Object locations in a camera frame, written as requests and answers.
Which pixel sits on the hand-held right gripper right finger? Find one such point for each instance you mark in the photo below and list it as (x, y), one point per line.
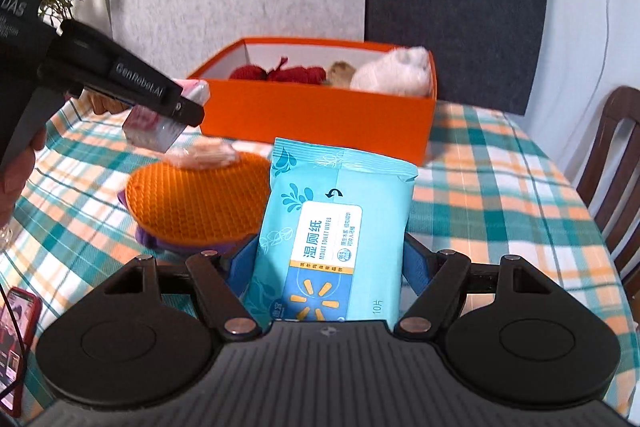
(417, 264)

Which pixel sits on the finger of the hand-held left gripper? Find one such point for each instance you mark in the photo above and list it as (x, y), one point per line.
(130, 74)
(105, 102)

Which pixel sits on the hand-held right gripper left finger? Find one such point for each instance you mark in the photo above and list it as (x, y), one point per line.
(245, 267)

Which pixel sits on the pink and white packet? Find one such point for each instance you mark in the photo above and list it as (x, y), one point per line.
(150, 132)

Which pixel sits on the blue wet wipes packet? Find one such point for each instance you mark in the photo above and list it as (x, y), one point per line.
(325, 232)

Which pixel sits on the orange cardboard box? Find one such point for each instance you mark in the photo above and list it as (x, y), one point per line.
(310, 117)

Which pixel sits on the red plush toy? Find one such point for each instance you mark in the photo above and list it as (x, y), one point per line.
(300, 74)

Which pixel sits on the person's left hand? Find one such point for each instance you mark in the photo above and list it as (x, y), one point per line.
(17, 187)

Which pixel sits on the orange silicone mat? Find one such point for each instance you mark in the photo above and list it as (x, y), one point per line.
(200, 202)

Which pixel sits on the purple silicone mat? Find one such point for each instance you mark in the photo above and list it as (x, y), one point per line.
(150, 239)

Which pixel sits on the clear plastic wrapped packet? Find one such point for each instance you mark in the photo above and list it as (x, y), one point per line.
(205, 154)

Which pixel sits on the plaid tablecloth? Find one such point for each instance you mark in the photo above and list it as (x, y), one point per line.
(500, 187)

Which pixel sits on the white plush toy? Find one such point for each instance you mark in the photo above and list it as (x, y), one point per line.
(390, 72)

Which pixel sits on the brown plush toy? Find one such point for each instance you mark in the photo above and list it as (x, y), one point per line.
(340, 74)

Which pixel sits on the brown wooden chair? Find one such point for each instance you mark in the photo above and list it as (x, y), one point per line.
(615, 167)

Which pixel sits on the red cased smartphone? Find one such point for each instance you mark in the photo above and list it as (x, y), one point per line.
(29, 322)

